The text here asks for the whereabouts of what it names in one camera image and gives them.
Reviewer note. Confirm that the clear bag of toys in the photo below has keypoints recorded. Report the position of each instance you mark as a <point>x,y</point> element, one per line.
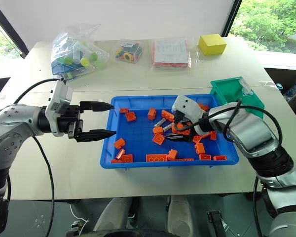
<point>76,54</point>

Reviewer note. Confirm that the flat orange toy plate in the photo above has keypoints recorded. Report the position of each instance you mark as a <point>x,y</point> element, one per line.
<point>185,159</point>

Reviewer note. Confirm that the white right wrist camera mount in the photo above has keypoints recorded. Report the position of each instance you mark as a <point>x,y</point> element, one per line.
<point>188,106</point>

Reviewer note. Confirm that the green plastic bin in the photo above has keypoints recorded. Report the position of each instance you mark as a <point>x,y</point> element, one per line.
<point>228,91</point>

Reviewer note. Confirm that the copper coloured battery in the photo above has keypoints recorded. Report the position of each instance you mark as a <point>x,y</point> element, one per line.
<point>120,154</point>

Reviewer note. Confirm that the black window frame post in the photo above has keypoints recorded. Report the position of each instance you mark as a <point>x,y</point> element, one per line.
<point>231,17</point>
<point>8,27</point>

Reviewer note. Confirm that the silver battery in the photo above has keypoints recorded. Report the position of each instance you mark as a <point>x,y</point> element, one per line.
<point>167,128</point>
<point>160,122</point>

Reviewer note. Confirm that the clear box of colourful pieces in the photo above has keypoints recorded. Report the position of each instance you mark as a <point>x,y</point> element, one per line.
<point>127,51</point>

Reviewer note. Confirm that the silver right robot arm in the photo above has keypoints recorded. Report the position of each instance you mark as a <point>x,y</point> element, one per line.
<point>251,133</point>

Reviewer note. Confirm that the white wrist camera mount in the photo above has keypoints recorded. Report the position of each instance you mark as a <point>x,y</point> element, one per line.
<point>188,106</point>
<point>60,96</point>

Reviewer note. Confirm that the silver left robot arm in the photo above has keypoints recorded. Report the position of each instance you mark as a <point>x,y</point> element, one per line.
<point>12,123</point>

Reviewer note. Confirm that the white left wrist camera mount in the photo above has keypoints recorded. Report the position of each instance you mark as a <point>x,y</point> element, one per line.
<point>60,96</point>

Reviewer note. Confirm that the blue plastic bin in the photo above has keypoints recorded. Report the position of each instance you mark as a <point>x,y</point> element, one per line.
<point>138,138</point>

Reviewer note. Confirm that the clear water bottle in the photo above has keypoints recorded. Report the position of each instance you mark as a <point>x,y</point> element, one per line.
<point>294,89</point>

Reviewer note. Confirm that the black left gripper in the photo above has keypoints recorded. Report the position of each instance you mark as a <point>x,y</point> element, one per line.
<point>69,124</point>

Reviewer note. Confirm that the red white packet in plastic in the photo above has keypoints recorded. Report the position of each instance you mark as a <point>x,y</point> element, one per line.
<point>171,53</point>

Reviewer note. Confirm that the long orange toy brick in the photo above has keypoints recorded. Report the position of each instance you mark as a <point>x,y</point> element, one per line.
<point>156,158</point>

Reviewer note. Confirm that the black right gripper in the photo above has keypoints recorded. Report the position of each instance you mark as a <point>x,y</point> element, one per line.
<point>190,134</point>

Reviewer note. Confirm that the yellow box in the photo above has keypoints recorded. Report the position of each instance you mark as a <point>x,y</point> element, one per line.
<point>212,44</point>

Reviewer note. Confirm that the silver robot leg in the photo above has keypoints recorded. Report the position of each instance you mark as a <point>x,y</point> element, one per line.
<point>113,214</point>
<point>180,217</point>

